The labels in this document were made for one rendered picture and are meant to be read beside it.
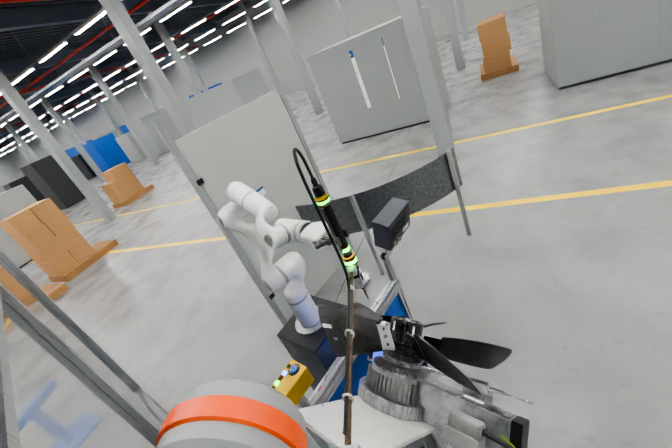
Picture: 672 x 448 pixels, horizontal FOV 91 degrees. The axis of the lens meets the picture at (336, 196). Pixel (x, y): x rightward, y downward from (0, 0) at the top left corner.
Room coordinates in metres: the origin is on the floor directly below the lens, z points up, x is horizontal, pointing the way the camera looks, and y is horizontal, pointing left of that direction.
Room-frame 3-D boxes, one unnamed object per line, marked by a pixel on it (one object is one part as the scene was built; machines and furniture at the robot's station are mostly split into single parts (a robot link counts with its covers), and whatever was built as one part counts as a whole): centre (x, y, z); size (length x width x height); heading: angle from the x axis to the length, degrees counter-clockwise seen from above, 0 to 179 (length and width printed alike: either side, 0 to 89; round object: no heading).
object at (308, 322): (1.42, 0.40, 1.04); 0.19 x 0.19 x 0.18
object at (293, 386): (1.02, 0.50, 1.02); 0.16 x 0.10 x 0.11; 131
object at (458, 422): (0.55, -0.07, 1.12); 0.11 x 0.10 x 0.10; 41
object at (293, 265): (1.44, 0.37, 1.25); 0.19 x 0.12 x 0.24; 123
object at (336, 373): (1.28, 0.21, 0.82); 0.90 x 0.04 x 0.08; 131
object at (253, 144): (2.92, 0.52, 1.10); 1.21 x 0.05 x 2.20; 131
